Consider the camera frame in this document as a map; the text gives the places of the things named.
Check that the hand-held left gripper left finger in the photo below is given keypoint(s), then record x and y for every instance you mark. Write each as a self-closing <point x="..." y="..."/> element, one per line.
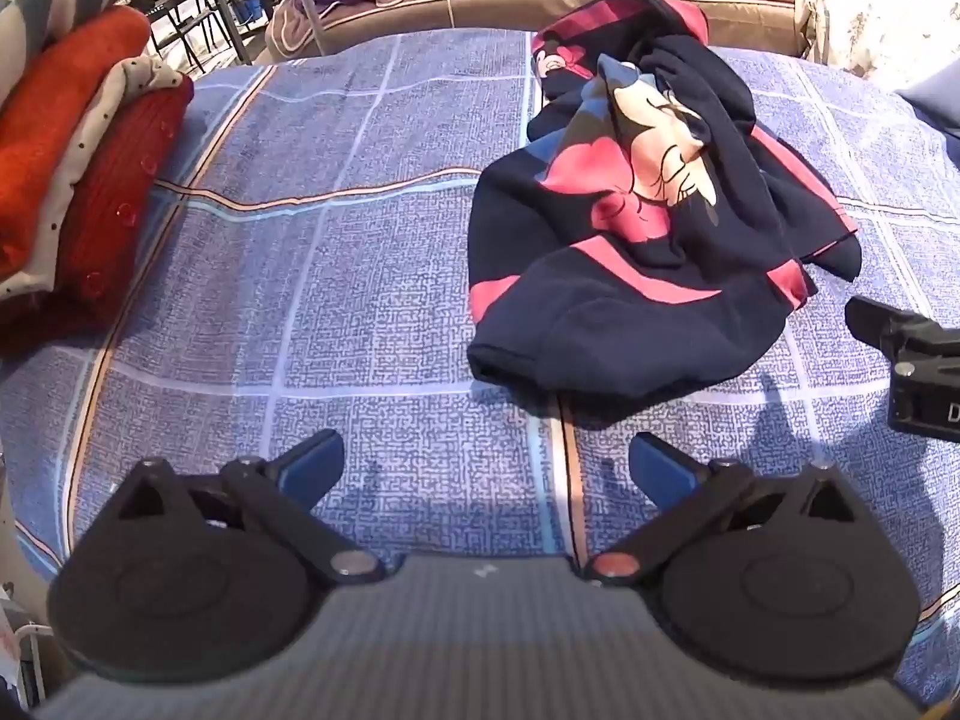
<point x="315" y="459"/>

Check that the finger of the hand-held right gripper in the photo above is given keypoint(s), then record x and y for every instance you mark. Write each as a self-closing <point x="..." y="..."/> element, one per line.
<point x="874" y="322"/>

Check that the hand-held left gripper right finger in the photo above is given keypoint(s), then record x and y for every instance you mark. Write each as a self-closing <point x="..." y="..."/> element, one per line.
<point x="660" y="466"/>

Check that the navy cartoon print sweater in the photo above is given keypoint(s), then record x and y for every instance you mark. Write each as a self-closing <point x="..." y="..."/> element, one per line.
<point x="622" y="240"/>

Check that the blue plaid bed sheet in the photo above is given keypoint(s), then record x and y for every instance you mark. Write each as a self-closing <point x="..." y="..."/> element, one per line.
<point x="337" y="277"/>

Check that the light blue pillow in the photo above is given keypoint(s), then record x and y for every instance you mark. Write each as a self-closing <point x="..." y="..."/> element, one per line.
<point x="934" y="101"/>

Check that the floral blanket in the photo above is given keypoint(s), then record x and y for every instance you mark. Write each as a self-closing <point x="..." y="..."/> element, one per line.
<point x="877" y="7"/>

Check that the red folded garment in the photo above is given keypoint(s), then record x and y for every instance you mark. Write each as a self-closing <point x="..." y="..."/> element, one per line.
<point x="120" y="187"/>

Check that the orange folded garment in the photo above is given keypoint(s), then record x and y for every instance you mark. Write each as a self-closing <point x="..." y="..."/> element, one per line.
<point x="52" y="120"/>

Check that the grey striped folded garment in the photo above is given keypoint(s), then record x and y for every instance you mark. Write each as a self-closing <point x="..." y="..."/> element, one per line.
<point x="52" y="0"/>

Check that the metal frame chair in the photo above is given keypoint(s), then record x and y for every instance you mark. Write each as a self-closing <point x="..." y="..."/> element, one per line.
<point x="202" y="0"/>

